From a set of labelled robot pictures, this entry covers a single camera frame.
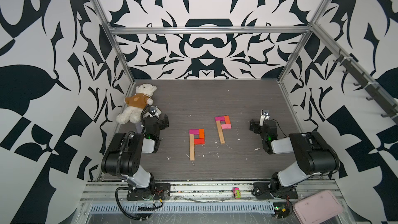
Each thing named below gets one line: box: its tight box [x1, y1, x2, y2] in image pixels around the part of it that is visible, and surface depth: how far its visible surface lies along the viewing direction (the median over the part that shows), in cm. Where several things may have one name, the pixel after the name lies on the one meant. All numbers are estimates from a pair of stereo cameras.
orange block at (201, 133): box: [199, 128, 205, 139], surface depth 95 cm
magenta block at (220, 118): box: [214, 116, 226, 122], surface depth 101 cm
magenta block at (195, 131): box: [189, 129, 200, 135], surface depth 96 cm
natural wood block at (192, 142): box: [189, 133, 195, 152], surface depth 91 cm
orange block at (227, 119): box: [223, 115, 231, 124], surface depth 101 cm
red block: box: [193, 137, 205, 145], surface depth 93 cm
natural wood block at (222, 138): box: [218, 131, 226, 145], surface depth 93 cm
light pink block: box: [221, 123, 232, 130], surface depth 98 cm
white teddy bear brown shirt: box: [116, 83, 158, 125], surface depth 100 cm
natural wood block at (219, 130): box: [216, 120, 224, 137], surface depth 96 cm
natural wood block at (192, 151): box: [189, 142, 195, 161], surface depth 87 cm
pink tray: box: [293, 189, 344, 224], surface depth 71 cm
